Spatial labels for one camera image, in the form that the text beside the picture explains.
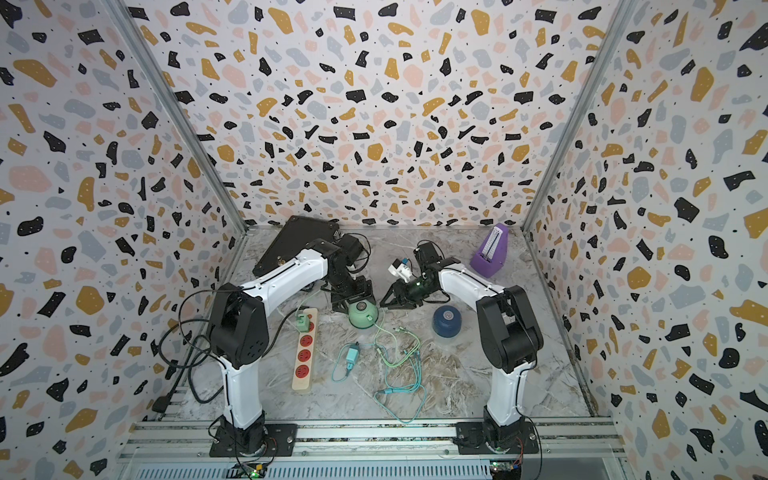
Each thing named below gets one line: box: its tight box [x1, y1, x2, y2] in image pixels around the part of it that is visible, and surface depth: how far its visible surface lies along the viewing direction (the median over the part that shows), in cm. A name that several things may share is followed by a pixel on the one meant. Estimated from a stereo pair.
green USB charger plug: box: [296, 314, 310, 333], surface depth 89 cm
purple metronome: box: [470, 223, 509, 278], surface depth 104 cm
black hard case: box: [252, 215, 340, 277], surface depth 116 cm
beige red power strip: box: [292, 308, 318, 391], surface depth 87 cm
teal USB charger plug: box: [346, 344, 359, 369], surface depth 87 cm
